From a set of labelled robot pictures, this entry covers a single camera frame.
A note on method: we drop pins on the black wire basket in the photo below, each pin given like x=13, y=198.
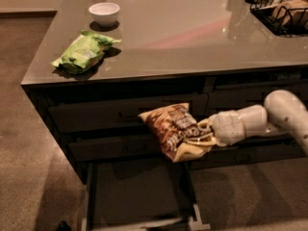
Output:
x=262, y=10

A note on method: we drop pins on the white ceramic bowl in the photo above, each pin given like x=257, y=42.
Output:
x=104, y=13

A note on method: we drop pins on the top left drawer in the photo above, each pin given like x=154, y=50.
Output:
x=98, y=115

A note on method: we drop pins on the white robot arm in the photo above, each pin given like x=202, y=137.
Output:
x=281, y=113

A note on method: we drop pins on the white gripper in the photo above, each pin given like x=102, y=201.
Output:
x=228, y=127

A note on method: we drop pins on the dark grey counter cabinet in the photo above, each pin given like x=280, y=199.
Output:
x=167, y=47

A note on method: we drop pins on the middle left drawer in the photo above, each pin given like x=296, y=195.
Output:
x=113, y=143

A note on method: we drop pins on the green chip bag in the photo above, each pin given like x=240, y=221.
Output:
x=84, y=52

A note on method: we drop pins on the brown sea salt chip bag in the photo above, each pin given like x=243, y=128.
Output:
x=171, y=125

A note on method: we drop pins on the open bottom left drawer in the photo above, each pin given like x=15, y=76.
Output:
x=149, y=194

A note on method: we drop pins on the brown bread in basket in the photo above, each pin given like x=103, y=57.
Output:
x=291, y=13

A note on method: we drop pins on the black object on floor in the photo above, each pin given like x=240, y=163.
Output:
x=63, y=226

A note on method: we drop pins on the top right drawer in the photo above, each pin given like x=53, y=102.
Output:
x=235, y=97

